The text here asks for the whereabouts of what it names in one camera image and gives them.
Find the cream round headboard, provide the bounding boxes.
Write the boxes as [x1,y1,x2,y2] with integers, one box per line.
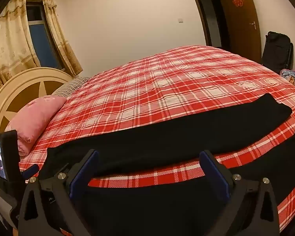
[0,67,73,202]

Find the striped pillow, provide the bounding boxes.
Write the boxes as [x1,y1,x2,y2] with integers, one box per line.
[51,77,90,99]

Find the dark wooden door frame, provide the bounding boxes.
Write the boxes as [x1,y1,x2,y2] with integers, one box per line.
[187,0,223,49]

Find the black suitcase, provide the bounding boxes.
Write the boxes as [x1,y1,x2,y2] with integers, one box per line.
[261,31,294,73]

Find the colourful cloth pile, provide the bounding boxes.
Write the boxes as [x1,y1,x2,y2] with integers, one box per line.
[280,69,295,85]

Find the black pants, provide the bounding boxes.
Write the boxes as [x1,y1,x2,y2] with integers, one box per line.
[43,93,295,236]

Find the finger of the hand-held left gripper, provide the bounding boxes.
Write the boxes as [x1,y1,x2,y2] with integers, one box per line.
[20,164,40,180]

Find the window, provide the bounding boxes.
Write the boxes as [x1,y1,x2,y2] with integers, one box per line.
[26,1,65,71]

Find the beige patterned curtain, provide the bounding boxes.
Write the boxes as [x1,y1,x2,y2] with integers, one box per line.
[0,0,41,102]
[41,0,83,77]

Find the brown wooden door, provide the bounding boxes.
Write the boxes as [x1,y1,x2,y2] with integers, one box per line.
[218,0,262,65]

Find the red plaid bed sheet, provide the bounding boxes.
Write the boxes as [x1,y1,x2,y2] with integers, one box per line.
[18,45,295,232]

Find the pink folded blanket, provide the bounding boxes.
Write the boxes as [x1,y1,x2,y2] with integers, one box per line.
[4,95,67,156]

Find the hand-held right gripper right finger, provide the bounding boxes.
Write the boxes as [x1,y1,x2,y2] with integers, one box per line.
[199,149,281,236]

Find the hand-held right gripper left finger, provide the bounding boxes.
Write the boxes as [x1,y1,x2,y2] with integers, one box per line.
[18,149,100,236]

